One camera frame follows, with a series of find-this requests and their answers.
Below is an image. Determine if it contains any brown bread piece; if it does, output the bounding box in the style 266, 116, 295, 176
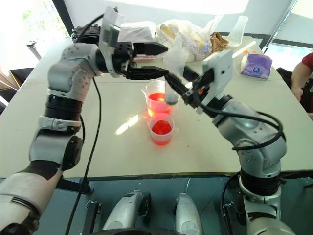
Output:
210, 31, 230, 53

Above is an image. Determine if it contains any slanted metal pole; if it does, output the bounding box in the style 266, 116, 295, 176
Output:
262, 0, 298, 54

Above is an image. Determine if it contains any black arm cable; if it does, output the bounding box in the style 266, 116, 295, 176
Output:
198, 99, 286, 222
64, 13, 105, 235

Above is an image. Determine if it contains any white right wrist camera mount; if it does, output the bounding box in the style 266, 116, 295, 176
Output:
197, 48, 233, 115

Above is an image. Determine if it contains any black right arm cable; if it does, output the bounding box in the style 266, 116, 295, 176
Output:
198, 99, 286, 222

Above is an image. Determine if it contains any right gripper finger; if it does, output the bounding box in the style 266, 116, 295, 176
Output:
164, 73, 192, 99
183, 66, 204, 83

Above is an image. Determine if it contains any silver right robot leg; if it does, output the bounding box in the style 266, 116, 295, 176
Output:
173, 192, 204, 235

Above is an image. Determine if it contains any tall clear measuring cup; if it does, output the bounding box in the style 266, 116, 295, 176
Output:
141, 80, 172, 117

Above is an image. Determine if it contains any pink flat packet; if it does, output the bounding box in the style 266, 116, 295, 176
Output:
135, 55, 157, 62

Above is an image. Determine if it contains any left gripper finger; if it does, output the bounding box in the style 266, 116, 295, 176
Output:
125, 66, 170, 81
133, 42, 169, 57

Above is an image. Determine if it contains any clear plastic syringe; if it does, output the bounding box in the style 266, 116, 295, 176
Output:
164, 52, 184, 106

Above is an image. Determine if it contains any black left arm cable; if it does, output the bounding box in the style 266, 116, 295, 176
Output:
64, 13, 105, 235

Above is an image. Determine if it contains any clear plastic food bag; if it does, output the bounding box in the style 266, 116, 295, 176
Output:
155, 15, 229, 63

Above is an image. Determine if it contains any grey plastic packet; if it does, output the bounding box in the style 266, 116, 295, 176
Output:
119, 21, 155, 43

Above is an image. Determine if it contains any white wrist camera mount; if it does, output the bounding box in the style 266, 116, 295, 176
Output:
197, 48, 233, 115
98, 6, 125, 78

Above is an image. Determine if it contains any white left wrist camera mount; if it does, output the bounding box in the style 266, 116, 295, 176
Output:
98, 6, 125, 78

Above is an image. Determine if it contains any purple tissue pack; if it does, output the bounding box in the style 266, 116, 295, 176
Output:
239, 53, 273, 80

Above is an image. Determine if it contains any person in red shirt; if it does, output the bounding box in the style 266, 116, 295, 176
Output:
291, 52, 313, 114

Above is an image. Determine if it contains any silver left robot leg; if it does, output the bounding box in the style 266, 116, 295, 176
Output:
102, 190, 152, 231

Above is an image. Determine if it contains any silver robot leg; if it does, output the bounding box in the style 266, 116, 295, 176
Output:
173, 192, 204, 235
102, 190, 152, 231

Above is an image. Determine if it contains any black table bracket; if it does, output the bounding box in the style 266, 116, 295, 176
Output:
84, 200, 102, 235
222, 201, 236, 235

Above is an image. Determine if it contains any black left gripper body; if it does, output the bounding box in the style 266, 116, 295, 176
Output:
111, 41, 137, 79

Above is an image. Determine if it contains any black device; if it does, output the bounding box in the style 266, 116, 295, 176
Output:
72, 23, 101, 44

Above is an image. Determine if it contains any clear conical flask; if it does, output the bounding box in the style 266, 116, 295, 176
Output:
226, 15, 249, 48

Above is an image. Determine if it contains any short clear measuring cup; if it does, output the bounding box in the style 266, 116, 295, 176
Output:
146, 112, 179, 146

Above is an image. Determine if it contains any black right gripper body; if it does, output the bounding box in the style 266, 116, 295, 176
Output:
182, 69, 215, 109

